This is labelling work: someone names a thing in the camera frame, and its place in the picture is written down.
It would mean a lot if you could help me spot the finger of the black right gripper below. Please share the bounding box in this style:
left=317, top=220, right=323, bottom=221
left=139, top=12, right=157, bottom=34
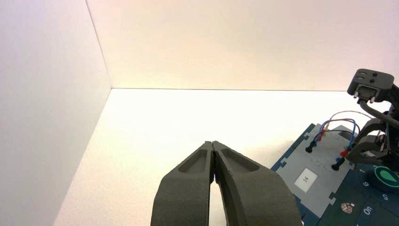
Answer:
left=346, top=136, right=387, bottom=165
left=355, top=119, right=387, bottom=143

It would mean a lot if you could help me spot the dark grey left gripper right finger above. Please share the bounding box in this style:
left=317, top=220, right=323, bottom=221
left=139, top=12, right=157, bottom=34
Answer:
left=213, top=140, right=303, bottom=226

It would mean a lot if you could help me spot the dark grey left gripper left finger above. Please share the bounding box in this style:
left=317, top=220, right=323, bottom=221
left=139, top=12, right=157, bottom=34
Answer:
left=150, top=141, right=215, bottom=226

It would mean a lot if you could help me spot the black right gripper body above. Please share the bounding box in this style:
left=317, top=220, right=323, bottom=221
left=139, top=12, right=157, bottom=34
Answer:
left=382, top=103, right=399, bottom=171

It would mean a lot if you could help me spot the blue jumper wire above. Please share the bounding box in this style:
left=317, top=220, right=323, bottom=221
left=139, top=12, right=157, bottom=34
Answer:
left=319, top=118, right=358, bottom=149

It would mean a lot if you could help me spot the green rotary knob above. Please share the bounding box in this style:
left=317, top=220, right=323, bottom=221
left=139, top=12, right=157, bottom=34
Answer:
left=366, top=165, right=399, bottom=192

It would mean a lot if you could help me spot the white rectangular label display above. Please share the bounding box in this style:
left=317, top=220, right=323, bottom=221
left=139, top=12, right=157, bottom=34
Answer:
left=294, top=168, right=319, bottom=193

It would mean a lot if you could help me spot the blue grey control task box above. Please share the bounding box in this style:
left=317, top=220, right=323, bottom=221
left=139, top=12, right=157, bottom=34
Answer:
left=270, top=123, right=399, bottom=226

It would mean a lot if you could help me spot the black camera cable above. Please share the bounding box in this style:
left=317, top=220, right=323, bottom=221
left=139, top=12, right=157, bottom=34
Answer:
left=358, top=98, right=399, bottom=128

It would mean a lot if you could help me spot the red jumper wire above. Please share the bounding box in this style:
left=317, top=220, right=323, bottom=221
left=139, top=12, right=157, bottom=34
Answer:
left=318, top=120, right=361, bottom=158

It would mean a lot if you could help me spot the clear white jumper wire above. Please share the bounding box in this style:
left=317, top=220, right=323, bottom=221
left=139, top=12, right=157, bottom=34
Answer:
left=328, top=110, right=375, bottom=124

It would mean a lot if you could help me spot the black jumper wire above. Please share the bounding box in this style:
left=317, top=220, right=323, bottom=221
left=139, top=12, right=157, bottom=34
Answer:
left=304, top=129, right=354, bottom=171

